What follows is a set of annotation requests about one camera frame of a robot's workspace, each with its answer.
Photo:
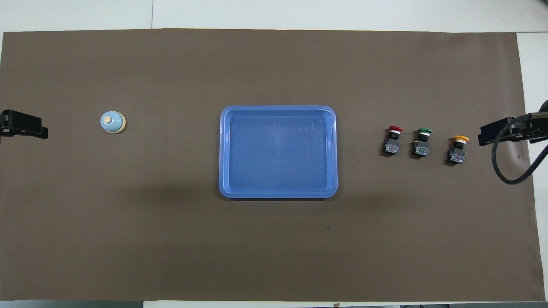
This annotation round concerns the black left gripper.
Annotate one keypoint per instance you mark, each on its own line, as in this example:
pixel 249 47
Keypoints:
pixel 23 124

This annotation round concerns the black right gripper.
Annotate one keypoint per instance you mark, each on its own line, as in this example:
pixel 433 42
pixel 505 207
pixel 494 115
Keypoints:
pixel 505 130

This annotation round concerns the yellow push button switch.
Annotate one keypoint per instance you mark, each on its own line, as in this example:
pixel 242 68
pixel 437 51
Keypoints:
pixel 457 152

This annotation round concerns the green push button switch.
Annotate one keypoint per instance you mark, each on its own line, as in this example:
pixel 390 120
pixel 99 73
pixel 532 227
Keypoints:
pixel 421 144

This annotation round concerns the red push button switch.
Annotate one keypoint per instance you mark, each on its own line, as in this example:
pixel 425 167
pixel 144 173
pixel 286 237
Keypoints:
pixel 392 143

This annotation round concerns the light blue service bell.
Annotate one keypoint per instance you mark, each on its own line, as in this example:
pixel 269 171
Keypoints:
pixel 112 122

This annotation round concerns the blue plastic tray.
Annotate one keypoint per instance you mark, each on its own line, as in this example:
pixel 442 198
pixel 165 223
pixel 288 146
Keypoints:
pixel 278 154

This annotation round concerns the brown table mat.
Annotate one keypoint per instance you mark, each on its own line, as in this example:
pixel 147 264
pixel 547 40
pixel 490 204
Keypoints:
pixel 171 239

